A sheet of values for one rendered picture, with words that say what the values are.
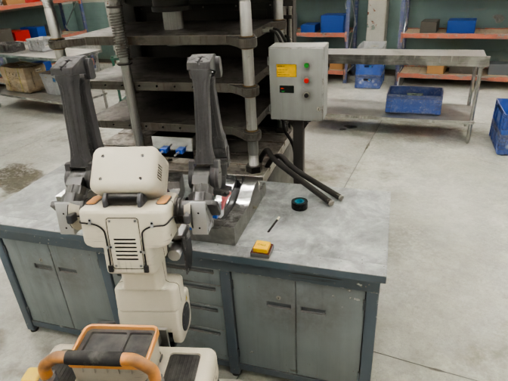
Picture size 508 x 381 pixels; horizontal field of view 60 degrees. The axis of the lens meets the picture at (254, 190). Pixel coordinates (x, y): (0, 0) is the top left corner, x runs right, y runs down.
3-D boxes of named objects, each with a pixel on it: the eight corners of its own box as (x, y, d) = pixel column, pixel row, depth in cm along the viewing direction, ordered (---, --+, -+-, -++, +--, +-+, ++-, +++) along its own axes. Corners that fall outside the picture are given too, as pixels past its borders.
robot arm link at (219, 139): (186, 62, 144) (218, 60, 143) (188, 54, 148) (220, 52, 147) (205, 159, 175) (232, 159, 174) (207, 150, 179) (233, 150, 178)
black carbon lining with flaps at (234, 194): (225, 223, 191) (224, 204, 187) (191, 219, 196) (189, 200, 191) (249, 187, 220) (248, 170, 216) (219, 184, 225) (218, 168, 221)
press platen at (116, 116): (264, 162, 247) (263, 133, 238) (71, 149, 283) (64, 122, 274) (295, 116, 317) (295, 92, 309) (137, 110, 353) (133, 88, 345)
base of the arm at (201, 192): (178, 205, 137) (216, 204, 136) (181, 181, 141) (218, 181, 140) (185, 215, 145) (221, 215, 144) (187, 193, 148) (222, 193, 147)
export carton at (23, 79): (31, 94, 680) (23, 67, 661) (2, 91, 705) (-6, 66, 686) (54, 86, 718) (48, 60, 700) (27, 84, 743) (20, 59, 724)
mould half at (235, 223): (235, 246, 187) (233, 218, 181) (180, 238, 195) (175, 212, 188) (265, 192, 230) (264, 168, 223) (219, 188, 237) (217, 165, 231)
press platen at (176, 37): (261, 75, 224) (259, 36, 216) (51, 72, 260) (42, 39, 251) (294, 47, 294) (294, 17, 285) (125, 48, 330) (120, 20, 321)
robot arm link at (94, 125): (54, 60, 144) (85, 60, 143) (63, 57, 149) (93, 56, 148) (84, 178, 164) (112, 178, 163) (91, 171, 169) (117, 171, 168)
